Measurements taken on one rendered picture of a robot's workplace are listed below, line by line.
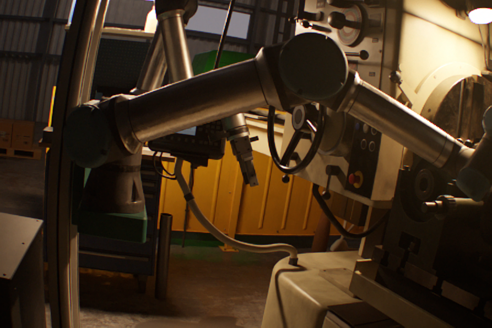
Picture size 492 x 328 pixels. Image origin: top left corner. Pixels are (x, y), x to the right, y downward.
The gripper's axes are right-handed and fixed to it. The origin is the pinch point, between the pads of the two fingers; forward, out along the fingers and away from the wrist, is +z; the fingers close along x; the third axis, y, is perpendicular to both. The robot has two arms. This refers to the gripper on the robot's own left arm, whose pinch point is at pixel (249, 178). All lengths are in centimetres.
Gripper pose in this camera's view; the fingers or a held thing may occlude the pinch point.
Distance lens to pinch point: 158.3
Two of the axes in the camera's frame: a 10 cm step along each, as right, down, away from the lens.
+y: 9.5, -2.7, 1.3
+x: -1.3, 0.1, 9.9
